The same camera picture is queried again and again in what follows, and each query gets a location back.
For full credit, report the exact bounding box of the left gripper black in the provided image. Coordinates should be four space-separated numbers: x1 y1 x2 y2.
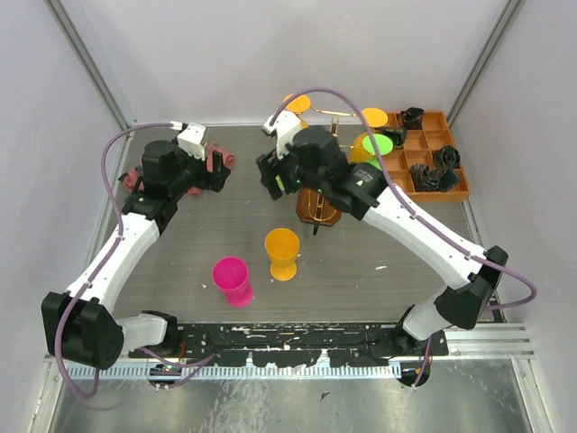
169 138 232 198

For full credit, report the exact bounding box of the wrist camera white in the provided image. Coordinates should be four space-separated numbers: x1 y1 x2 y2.
170 121 206 161
262 110 302 160

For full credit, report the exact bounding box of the orange wine glass front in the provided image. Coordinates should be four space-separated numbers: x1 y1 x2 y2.
264 227 300 281

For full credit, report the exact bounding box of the aluminium rail front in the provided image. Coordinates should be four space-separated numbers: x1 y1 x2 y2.
43 323 536 362

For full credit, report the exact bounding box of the gold wire wine glass rack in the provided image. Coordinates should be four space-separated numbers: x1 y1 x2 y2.
296 106 356 236

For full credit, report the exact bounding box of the dark rolled sock right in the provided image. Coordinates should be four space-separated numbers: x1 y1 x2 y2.
433 145 461 169

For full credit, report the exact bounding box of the orange wine glass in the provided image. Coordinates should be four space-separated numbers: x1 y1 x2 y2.
348 107 389 163
285 95 312 129
264 227 300 281

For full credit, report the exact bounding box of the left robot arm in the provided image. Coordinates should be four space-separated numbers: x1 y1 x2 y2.
41 140 231 370

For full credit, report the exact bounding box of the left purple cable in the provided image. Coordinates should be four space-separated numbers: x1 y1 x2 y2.
56 120 222 399

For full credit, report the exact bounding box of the purple cable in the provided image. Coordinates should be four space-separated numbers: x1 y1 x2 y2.
270 87 538 392
56 120 222 399

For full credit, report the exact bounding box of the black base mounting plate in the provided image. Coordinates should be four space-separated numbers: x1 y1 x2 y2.
155 322 449 368

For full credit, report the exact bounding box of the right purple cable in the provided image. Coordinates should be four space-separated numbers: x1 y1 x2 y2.
270 87 538 392

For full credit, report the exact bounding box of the wooden compartment tray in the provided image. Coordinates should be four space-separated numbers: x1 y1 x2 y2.
382 110 470 203

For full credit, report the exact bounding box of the green wine glass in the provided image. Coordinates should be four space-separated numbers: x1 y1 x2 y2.
362 134 394 170

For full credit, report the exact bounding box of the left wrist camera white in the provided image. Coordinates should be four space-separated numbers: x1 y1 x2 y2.
170 121 206 161

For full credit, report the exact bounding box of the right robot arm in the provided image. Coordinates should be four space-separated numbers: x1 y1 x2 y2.
256 126 508 355

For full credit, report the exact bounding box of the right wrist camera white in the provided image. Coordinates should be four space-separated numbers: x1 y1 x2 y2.
262 110 302 160

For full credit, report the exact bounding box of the pink wine glass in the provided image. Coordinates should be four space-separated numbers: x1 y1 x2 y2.
212 256 253 308

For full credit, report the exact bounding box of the red printed t-shirt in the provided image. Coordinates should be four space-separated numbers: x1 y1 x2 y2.
118 142 235 192

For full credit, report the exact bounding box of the grey slotted cable duct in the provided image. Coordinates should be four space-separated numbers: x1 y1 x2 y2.
67 363 403 381

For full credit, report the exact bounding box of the dark rolled sock upper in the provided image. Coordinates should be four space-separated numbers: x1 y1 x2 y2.
400 107 425 130

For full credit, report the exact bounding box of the dark rolled sock lower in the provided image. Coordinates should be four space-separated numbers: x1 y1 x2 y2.
409 163 461 192

